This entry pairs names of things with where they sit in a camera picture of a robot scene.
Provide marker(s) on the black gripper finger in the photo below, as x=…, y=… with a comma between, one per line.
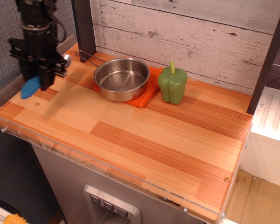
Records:
x=29, y=69
x=46, y=77

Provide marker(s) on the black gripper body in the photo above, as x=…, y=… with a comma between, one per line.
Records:
x=42, y=31

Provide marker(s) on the blue handled metal spoon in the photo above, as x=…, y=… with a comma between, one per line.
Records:
x=32, y=85

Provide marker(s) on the clear acrylic edge guard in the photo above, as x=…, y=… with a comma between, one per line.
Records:
x=187, y=161

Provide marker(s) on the silver metal pot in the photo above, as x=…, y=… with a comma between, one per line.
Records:
x=117, y=63

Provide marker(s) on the orange cloth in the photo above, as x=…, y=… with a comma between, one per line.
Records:
x=147, y=93

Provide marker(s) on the green toy bell pepper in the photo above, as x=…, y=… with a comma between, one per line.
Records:
x=172, y=83

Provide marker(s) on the grey toy fridge cabinet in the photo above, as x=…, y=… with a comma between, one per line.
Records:
x=67, y=180

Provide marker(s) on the silver dispenser panel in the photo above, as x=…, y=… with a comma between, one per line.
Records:
x=105, y=208

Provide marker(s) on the yellow object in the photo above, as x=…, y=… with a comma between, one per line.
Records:
x=14, y=219

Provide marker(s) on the white toy sink unit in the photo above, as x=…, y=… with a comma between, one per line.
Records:
x=261, y=155

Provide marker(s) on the dark left frame post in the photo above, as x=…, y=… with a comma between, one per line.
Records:
x=84, y=26

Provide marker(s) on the dark frame post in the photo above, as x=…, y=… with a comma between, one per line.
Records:
x=261, y=82
x=84, y=26

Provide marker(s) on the dark right frame post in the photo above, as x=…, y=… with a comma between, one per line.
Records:
x=261, y=82

